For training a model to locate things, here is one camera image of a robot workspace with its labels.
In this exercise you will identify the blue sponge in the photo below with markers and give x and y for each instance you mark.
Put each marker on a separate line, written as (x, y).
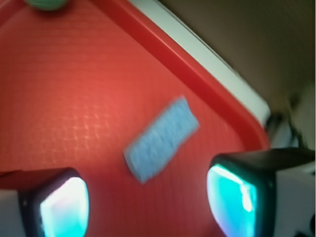
(150, 152)

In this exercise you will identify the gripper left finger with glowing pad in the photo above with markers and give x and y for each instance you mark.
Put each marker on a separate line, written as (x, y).
(54, 203)

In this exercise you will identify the red plastic tray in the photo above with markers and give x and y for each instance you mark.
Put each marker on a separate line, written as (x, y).
(79, 84)

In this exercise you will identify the green knitted ball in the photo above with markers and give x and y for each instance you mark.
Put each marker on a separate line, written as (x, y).
(47, 5)

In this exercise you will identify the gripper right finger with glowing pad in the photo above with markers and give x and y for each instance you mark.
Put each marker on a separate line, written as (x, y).
(268, 193)

